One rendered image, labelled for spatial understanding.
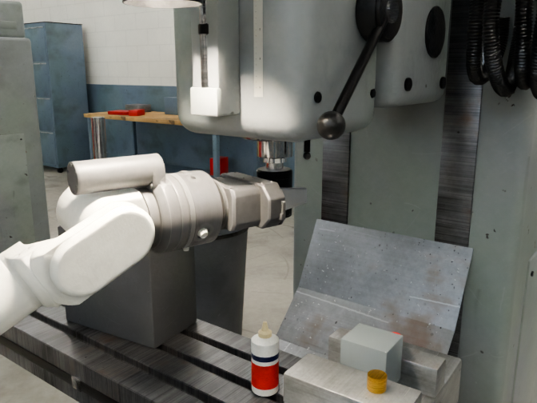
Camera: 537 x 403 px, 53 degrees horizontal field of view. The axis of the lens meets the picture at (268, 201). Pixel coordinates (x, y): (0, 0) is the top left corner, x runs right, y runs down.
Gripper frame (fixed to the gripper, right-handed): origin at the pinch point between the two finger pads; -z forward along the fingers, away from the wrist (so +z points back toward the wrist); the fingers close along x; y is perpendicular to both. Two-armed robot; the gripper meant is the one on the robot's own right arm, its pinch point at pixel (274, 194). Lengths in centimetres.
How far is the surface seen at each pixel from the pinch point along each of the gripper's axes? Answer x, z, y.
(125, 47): 645, -262, -45
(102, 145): 38.7, 8.1, -2.8
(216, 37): -4.9, 11.9, -19.2
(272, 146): -1.7, 1.8, -6.7
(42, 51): 709, -174, -39
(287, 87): -10.1, 6.5, -14.2
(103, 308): 33.5, 11.9, 25.3
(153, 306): 22.9, 7.3, 22.4
